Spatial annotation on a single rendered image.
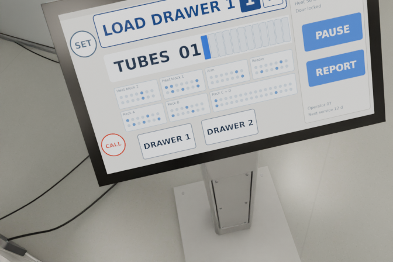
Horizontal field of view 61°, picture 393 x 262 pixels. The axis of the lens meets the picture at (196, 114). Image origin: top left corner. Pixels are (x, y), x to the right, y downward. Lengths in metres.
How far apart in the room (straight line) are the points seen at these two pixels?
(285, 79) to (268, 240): 1.01
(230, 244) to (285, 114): 0.97
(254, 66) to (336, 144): 1.25
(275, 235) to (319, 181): 0.34
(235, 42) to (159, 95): 0.15
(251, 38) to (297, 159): 1.19
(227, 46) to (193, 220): 1.09
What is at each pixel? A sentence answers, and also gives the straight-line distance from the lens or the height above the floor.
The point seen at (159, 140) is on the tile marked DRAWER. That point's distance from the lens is 0.58.
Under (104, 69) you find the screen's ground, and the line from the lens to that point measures 0.56.
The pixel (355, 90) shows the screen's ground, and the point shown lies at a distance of 0.64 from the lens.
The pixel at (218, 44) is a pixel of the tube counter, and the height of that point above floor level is 1.11.
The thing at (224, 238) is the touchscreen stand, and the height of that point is 0.04.
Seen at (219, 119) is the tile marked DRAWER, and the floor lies 1.02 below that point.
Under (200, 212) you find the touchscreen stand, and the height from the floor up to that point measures 0.04.
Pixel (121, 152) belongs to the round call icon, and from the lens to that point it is 0.59.
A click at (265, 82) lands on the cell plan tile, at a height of 1.05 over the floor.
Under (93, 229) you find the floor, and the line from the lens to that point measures 1.68.
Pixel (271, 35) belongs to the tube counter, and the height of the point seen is 1.11.
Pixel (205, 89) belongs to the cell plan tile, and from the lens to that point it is 0.56.
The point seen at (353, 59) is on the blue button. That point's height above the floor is 1.06.
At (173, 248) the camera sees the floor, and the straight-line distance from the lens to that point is 1.55.
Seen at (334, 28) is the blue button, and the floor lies 1.10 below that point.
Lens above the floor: 1.50
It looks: 56 degrees down
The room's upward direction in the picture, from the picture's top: 11 degrees counter-clockwise
